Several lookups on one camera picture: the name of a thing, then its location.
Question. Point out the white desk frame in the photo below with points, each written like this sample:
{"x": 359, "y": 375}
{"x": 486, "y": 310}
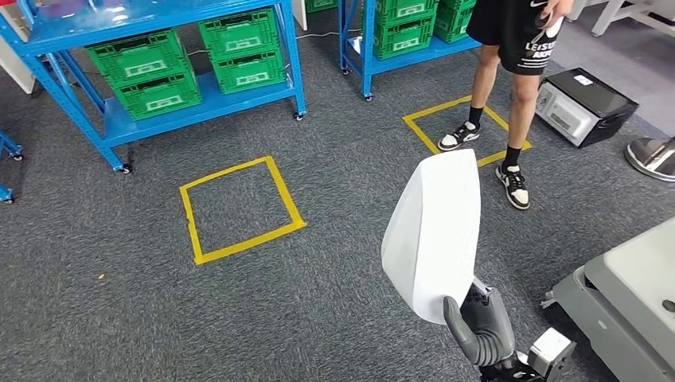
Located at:
{"x": 609, "y": 18}

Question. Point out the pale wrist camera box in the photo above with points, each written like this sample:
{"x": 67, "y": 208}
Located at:
{"x": 551, "y": 350}

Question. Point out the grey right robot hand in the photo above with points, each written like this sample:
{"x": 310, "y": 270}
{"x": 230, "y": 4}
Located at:
{"x": 488, "y": 332}

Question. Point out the person's hand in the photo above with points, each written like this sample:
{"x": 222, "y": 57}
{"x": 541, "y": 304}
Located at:
{"x": 556, "y": 9}

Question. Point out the white curved plastic part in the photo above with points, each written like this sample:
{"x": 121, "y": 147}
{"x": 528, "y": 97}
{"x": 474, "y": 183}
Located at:
{"x": 432, "y": 237}

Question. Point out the black silver equipment box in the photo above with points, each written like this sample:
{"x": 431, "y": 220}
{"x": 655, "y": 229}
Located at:
{"x": 590, "y": 92}

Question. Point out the black white handheld controller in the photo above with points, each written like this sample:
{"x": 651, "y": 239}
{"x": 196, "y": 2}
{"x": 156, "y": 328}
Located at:
{"x": 554, "y": 29}

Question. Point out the white desk panel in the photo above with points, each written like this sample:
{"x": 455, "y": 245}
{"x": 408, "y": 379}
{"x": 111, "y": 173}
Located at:
{"x": 13, "y": 68}

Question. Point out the chrome stanchion post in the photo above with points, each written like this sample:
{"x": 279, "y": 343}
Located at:
{"x": 654, "y": 161}

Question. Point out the grey mobile robot base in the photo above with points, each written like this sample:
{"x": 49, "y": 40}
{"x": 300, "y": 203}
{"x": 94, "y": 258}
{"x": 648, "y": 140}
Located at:
{"x": 633, "y": 316}

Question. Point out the person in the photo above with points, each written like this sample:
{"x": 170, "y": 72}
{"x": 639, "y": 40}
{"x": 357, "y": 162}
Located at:
{"x": 519, "y": 105}

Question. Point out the green plastic crate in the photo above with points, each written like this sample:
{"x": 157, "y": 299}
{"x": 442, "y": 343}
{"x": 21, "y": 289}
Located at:
{"x": 453, "y": 21}
{"x": 385, "y": 8}
{"x": 321, "y": 5}
{"x": 132, "y": 50}
{"x": 126, "y": 97}
{"x": 237, "y": 26}
{"x": 387, "y": 37}
{"x": 248, "y": 66}

